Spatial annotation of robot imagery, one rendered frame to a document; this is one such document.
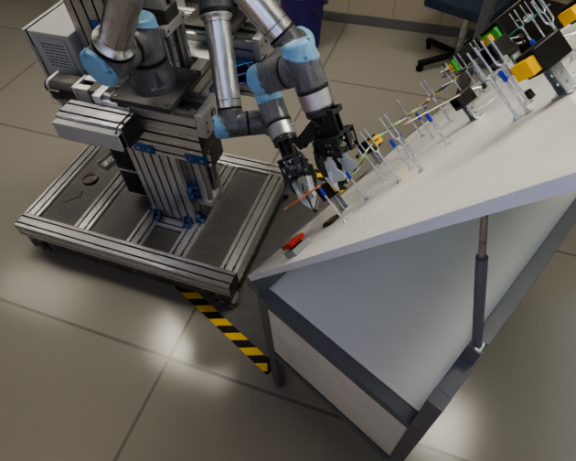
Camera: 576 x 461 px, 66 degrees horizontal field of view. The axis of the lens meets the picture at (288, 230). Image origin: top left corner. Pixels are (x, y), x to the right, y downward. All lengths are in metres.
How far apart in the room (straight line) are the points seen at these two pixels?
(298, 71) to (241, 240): 1.35
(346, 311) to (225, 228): 1.13
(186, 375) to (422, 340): 1.21
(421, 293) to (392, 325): 0.15
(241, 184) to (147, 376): 1.11
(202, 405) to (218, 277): 0.57
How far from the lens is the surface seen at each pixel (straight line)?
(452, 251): 1.53
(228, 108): 1.37
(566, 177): 0.51
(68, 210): 2.70
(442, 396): 1.08
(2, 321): 2.71
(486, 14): 1.90
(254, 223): 2.28
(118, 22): 1.26
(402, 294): 1.40
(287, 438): 2.04
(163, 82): 1.52
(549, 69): 0.84
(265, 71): 1.07
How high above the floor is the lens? 1.99
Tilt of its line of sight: 52 degrees down
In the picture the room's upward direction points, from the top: 4 degrees counter-clockwise
